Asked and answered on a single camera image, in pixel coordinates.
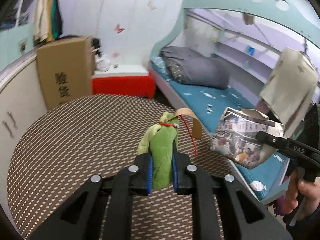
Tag green plush pouch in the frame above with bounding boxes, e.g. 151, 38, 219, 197
137, 112, 179, 190

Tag newspaper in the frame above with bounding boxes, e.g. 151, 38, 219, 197
210, 107, 285, 170

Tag person right hand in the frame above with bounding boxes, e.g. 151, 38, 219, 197
282, 171, 320, 217

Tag brown paper strip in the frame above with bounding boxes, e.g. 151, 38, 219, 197
174, 107, 202, 140

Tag white crumpled tissue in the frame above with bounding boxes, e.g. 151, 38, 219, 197
249, 181, 267, 191

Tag teal quilted mattress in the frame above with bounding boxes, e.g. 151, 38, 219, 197
150, 56, 289, 203

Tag hanging beige garment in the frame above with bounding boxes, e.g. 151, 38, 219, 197
260, 48, 318, 137

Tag red storage box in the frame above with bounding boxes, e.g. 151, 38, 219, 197
92, 64, 156, 99

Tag grey folded blanket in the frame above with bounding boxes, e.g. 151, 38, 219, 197
161, 46, 231, 89

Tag white plastic bag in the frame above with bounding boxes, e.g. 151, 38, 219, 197
95, 54, 112, 72

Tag brown cardboard box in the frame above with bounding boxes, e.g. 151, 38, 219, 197
36, 36, 93, 110

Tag white wardrobe with butterflies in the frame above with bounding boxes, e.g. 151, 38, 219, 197
59, 0, 182, 66

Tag teal bed headboard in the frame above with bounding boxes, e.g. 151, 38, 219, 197
150, 0, 319, 58

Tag hanging clothes on rack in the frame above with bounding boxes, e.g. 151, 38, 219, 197
33, 0, 63, 44

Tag teal drawer cabinet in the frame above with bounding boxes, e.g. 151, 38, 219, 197
0, 23, 34, 70

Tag red string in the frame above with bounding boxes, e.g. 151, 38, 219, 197
158, 114, 199, 156

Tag cream cabinet with handles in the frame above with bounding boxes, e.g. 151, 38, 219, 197
1, 52, 47, 206

